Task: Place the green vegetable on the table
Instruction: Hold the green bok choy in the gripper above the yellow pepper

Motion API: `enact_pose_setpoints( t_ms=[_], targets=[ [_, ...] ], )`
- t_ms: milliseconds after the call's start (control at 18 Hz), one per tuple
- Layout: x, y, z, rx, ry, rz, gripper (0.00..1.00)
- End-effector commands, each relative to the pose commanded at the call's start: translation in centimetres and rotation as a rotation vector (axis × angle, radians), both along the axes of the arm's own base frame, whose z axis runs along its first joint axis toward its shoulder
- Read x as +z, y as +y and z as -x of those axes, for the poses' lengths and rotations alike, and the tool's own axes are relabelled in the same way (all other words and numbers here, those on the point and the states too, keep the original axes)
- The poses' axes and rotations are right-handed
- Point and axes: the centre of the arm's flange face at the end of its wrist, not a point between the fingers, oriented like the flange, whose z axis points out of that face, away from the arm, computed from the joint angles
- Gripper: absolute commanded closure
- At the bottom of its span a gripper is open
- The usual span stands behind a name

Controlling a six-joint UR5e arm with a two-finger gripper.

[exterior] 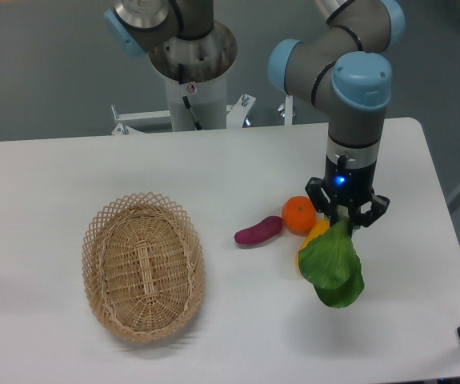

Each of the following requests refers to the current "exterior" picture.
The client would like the purple sweet potato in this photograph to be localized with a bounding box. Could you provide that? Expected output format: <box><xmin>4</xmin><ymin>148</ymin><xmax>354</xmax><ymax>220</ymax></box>
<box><xmin>234</xmin><ymin>216</ymin><xmax>283</xmax><ymax>246</ymax></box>

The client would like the black cable on pedestal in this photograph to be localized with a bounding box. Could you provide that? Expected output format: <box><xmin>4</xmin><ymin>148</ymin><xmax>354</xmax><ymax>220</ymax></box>
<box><xmin>177</xmin><ymin>62</ymin><xmax>204</xmax><ymax>131</ymax></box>

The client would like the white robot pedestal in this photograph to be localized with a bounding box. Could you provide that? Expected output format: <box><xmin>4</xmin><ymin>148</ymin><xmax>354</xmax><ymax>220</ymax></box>
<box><xmin>110</xmin><ymin>75</ymin><xmax>256</xmax><ymax>135</ymax></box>

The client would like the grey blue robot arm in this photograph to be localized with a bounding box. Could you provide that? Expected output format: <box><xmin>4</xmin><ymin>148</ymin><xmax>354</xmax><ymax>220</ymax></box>
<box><xmin>104</xmin><ymin>1</ymin><xmax>405</xmax><ymax>232</ymax></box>

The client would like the yellow pepper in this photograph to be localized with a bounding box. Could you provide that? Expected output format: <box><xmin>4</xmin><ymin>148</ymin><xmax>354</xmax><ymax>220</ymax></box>
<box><xmin>295</xmin><ymin>218</ymin><xmax>330</xmax><ymax>266</ymax></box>

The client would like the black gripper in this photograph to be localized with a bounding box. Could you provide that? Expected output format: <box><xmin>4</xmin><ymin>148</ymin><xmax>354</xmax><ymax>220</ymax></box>
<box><xmin>305</xmin><ymin>158</ymin><xmax>390</xmax><ymax>234</ymax></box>

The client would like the woven wicker basket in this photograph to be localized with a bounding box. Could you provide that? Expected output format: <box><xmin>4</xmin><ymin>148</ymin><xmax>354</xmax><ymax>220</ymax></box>
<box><xmin>82</xmin><ymin>192</ymin><xmax>205</xmax><ymax>343</ymax></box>

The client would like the green leafy vegetable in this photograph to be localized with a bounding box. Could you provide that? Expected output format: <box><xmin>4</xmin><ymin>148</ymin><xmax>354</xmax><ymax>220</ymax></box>
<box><xmin>298</xmin><ymin>218</ymin><xmax>365</xmax><ymax>309</ymax></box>

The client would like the orange tangerine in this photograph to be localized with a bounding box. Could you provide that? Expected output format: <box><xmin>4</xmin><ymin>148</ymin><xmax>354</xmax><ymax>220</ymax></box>
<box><xmin>282</xmin><ymin>196</ymin><xmax>316</xmax><ymax>235</ymax></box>

